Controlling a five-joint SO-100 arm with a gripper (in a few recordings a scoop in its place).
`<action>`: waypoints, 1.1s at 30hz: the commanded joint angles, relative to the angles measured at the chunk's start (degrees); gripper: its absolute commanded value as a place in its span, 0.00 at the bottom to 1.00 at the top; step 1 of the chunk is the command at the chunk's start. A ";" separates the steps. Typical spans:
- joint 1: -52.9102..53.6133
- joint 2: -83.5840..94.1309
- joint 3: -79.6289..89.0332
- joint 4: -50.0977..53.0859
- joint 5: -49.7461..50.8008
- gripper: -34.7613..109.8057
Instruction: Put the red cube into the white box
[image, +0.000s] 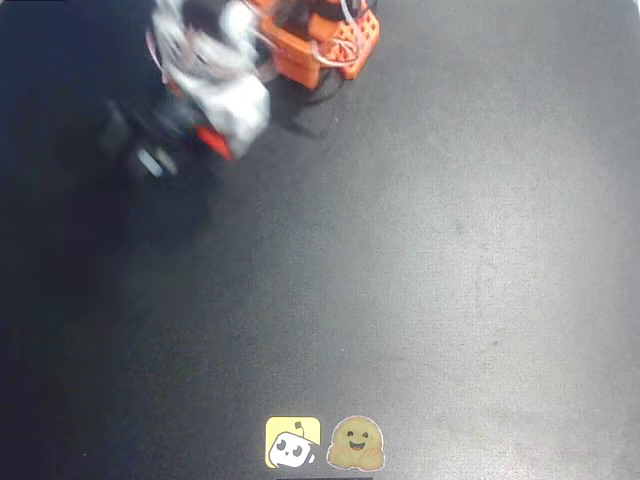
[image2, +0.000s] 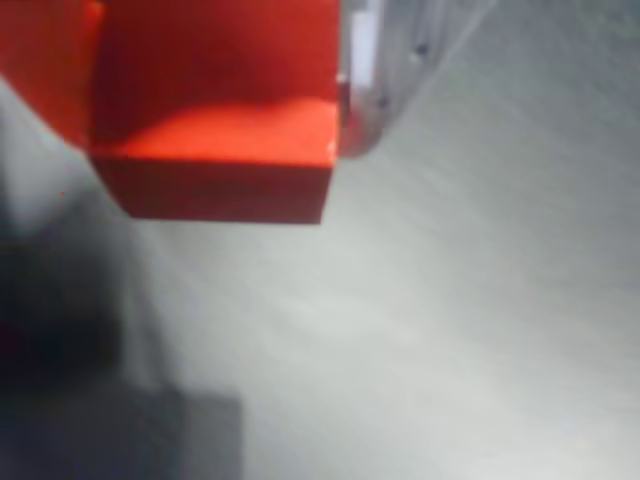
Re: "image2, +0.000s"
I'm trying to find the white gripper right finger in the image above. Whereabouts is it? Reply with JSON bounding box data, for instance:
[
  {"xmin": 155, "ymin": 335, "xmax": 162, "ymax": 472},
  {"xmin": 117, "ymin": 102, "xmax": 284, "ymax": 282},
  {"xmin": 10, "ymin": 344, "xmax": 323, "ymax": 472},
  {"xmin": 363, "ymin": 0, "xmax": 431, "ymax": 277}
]
[{"xmin": 337, "ymin": 0, "xmax": 494, "ymax": 161}]

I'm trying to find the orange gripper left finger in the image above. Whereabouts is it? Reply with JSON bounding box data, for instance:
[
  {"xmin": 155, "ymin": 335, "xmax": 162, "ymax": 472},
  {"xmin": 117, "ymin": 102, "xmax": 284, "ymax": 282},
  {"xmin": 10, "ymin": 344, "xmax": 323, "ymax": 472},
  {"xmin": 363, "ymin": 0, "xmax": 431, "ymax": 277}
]
[{"xmin": 0, "ymin": 0, "xmax": 107, "ymax": 154}]

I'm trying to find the orange-red block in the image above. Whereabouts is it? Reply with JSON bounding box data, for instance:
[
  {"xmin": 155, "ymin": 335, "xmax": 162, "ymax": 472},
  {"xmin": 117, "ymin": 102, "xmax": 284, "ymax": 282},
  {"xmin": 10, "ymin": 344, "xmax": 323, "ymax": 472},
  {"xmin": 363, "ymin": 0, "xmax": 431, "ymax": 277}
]
[{"xmin": 88, "ymin": 0, "xmax": 347, "ymax": 226}]

